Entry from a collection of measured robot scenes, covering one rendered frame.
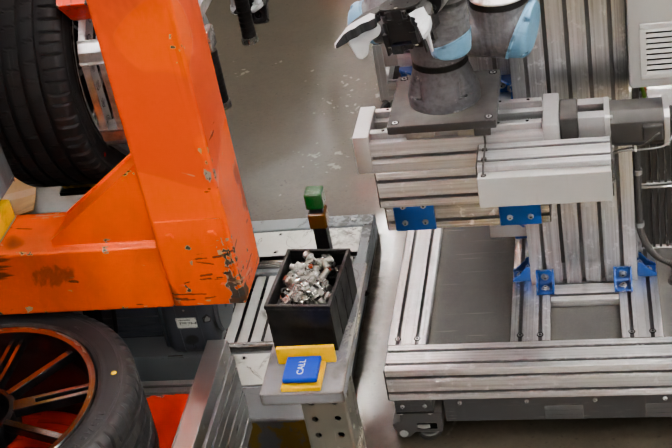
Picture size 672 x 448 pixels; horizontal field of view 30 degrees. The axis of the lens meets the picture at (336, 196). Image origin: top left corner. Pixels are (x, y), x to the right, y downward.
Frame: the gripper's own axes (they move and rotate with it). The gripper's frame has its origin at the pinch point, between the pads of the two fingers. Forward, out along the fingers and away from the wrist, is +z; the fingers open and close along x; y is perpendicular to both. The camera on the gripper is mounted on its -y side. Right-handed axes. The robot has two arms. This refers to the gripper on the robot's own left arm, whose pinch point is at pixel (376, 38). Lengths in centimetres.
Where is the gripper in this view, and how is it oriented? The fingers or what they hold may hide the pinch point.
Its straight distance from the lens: 193.8
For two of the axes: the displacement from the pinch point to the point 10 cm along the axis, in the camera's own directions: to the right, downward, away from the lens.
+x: -8.8, 0.3, 4.8
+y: 2.8, 8.4, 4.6
